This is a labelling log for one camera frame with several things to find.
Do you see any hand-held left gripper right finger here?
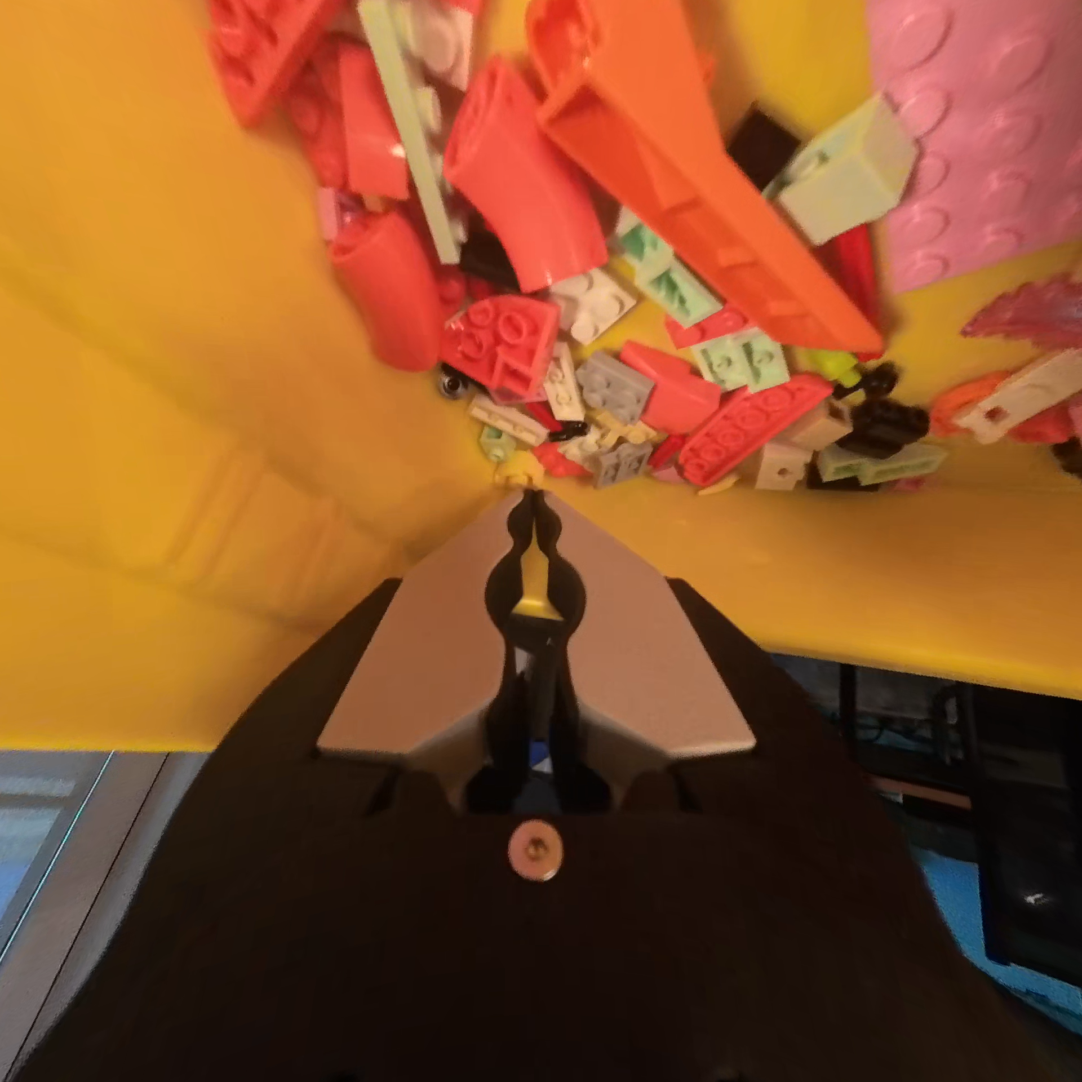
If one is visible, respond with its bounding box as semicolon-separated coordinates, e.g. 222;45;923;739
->
531;490;757;808

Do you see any yellow plastic tray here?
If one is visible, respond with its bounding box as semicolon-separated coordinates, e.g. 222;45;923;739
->
0;0;1082;753

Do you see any dark metal table frame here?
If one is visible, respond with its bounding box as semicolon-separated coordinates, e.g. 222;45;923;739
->
832;659;1082;969

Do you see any white long toy brick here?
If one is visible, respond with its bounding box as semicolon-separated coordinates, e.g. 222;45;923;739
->
955;347;1082;446

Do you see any pink studded baseplate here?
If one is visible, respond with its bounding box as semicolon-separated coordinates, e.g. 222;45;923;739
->
866;0;1082;294

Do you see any heap of toy bricks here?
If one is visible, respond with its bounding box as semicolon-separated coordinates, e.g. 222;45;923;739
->
207;0;952;495

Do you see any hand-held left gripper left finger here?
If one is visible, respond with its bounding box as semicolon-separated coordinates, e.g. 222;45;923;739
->
317;490;532;814

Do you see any translucent pink flame piece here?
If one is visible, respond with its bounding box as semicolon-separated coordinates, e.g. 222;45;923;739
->
962;274;1082;341

